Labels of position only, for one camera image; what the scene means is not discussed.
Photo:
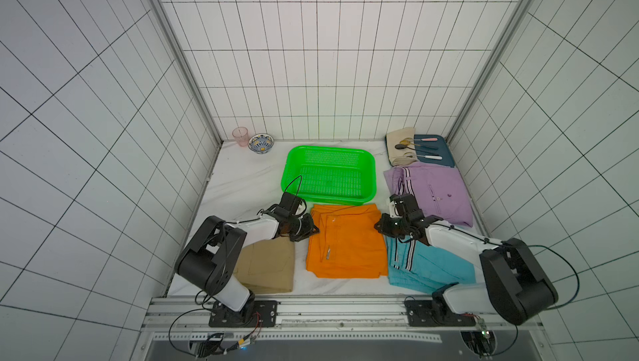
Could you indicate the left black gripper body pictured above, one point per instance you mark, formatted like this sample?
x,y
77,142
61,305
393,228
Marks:
x,y
290,219

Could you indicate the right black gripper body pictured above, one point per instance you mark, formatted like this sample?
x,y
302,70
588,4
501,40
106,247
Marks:
x,y
388,225

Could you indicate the purple pants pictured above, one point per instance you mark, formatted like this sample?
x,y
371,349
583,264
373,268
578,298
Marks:
x,y
438,190

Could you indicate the green plastic basket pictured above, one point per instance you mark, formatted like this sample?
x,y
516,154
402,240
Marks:
x,y
332,175

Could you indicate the orange pants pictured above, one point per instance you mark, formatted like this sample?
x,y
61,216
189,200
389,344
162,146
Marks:
x,y
347,246

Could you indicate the teal pants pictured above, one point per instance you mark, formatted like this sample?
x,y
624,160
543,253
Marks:
x,y
415,266

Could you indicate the beige pants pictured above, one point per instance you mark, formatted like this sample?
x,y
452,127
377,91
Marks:
x,y
267,267

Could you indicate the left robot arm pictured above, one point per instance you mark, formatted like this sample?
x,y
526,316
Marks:
x,y
210,256

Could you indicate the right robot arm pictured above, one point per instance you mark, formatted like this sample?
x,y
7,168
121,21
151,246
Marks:
x,y
515,286

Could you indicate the beige folded cloth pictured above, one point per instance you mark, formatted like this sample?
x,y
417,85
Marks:
x,y
400,150

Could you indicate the dark spoon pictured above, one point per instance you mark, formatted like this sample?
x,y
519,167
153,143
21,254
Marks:
x,y
415,147

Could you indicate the blue patterned ceramic bowl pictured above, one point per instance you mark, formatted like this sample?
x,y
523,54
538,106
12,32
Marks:
x,y
261,143

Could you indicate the pink plastic cup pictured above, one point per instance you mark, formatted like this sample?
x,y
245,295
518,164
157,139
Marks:
x,y
241,136

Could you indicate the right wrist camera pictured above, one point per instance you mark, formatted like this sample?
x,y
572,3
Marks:
x,y
396,209

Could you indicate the white handled utensil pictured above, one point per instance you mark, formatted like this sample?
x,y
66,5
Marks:
x,y
430,157

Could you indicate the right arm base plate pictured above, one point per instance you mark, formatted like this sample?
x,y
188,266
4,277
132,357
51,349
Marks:
x,y
431,314

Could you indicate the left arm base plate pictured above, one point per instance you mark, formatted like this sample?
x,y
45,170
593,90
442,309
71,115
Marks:
x,y
260,313

